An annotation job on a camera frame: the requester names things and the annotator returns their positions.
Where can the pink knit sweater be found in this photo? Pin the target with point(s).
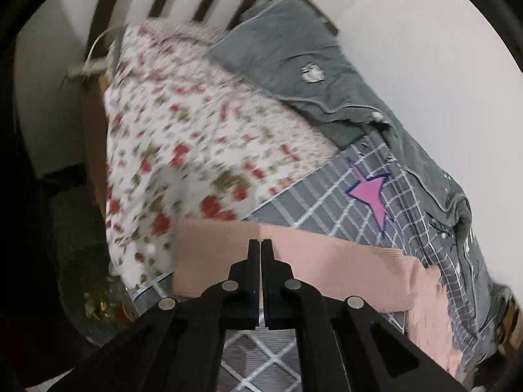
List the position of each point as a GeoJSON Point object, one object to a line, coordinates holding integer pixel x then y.
{"type": "Point", "coordinates": [385, 278]}

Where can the grey checked star quilt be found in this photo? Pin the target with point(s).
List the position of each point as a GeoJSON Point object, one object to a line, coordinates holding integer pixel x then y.
{"type": "Point", "coordinates": [361, 194]}

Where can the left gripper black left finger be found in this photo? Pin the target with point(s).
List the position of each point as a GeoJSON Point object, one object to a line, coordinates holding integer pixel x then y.
{"type": "Point", "coordinates": [176, 346]}

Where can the grey-green plush blanket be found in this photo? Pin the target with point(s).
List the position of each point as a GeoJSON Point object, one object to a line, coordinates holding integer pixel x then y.
{"type": "Point", "coordinates": [327, 81]}

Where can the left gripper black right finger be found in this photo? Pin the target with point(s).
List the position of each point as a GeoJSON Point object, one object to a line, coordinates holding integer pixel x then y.
{"type": "Point", "coordinates": [346, 345]}

